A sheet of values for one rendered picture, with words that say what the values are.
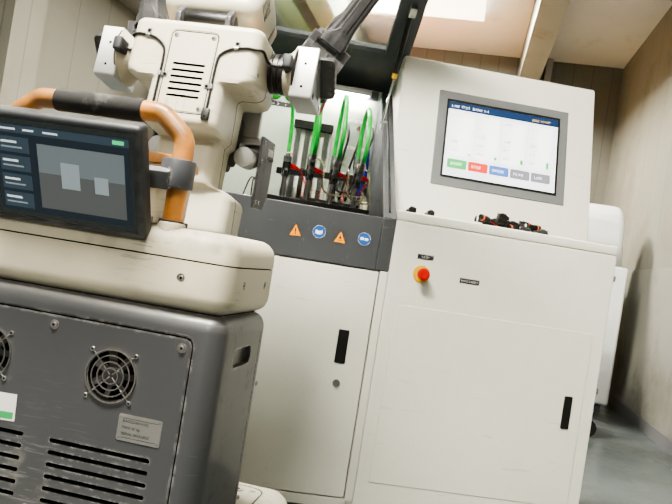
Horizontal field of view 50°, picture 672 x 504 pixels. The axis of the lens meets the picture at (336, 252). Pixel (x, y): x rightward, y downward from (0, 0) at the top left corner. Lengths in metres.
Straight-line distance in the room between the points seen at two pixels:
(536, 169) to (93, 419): 1.84
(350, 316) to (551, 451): 0.75
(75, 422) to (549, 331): 1.53
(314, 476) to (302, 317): 0.47
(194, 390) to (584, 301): 1.51
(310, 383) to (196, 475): 1.09
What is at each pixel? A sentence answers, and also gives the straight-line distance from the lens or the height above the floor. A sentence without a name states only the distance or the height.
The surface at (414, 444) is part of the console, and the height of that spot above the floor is 0.29.
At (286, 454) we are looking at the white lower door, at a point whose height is 0.21.
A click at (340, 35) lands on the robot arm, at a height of 1.30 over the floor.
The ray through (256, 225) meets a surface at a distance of 2.16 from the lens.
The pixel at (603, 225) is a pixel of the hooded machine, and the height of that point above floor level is 1.37.
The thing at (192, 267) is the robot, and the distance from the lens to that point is 1.11.
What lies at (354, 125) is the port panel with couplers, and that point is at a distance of 2.75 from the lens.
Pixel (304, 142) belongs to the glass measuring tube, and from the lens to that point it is 2.70.
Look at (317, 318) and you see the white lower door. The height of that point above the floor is 0.62.
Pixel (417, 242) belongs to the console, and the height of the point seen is 0.89.
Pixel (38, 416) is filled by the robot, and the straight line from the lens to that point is 1.23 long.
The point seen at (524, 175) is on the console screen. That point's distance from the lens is 2.59.
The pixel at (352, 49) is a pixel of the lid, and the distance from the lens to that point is 2.67.
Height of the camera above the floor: 0.80
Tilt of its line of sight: 1 degrees up
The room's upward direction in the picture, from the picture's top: 9 degrees clockwise
